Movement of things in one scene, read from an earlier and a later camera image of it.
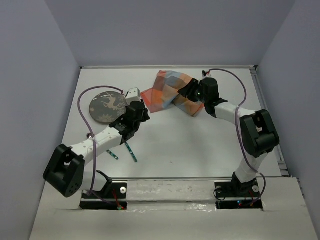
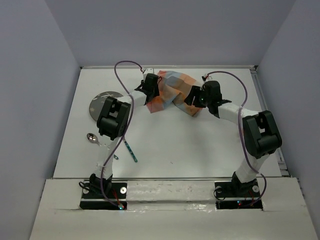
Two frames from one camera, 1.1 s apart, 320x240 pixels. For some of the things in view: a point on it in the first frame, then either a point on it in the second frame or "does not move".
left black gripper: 145,116 -> 156,93
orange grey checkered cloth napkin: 165,92 does not move
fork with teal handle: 131,152 does not move
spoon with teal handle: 89,135 does not move
